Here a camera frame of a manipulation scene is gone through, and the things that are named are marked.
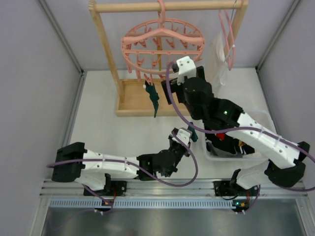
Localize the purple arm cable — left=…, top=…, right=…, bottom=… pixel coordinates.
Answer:
left=165, top=62, right=315, bottom=214
left=46, top=130, right=199, bottom=214

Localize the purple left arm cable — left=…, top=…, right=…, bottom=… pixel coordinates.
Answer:
left=46, top=130, right=199, bottom=214

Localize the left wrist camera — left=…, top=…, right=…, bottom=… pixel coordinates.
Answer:
left=171, top=128, right=192, bottom=146

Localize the red green christmas sock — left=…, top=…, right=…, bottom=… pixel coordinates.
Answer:
left=144, top=81, right=159, bottom=118

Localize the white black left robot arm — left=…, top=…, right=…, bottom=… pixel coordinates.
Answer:
left=48, top=134, right=190, bottom=191

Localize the dark green sock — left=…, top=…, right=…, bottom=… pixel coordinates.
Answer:
left=188, top=122, right=198, bottom=143

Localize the wooden clothes rack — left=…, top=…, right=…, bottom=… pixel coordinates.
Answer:
left=89, top=0, right=249, bottom=117

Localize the pink clothes hanger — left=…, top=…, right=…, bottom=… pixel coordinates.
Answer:
left=219, top=9, right=235, bottom=71

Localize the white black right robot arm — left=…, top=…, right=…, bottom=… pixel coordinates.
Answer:
left=163, top=62, right=310, bottom=192

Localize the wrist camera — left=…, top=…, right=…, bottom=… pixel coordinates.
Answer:
left=172, top=56, right=196, bottom=85
left=171, top=128, right=192, bottom=146

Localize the white perforated plastic basket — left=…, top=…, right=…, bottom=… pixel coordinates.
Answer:
left=201, top=109, right=276, bottom=162

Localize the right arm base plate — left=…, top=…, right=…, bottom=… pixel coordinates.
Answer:
left=213, top=180, right=246, bottom=197

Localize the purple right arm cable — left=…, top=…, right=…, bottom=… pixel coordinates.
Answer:
left=165, top=62, right=315, bottom=214

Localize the white cloth garment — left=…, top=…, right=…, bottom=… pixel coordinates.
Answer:
left=205, top=32, right=228, bottom=95

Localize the pink round clip hanger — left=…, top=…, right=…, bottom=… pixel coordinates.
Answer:
left=121, top=0, right=205, bottom=84

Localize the aluminium mounting rail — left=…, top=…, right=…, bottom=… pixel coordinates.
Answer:
left=40, top=179, right=308, bottom=199

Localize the grey slotted cable duct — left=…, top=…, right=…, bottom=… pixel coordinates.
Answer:
left=49, top=198, right=246, bottom=209

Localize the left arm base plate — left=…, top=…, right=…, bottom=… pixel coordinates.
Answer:
left=96, top=180, right=127, bottom=197

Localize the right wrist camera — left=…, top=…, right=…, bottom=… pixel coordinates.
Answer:
left=172, top=56, right=196, bottom=85

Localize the red sock with pompom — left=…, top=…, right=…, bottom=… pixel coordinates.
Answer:
left=216, top=133, right=225, bottom=141

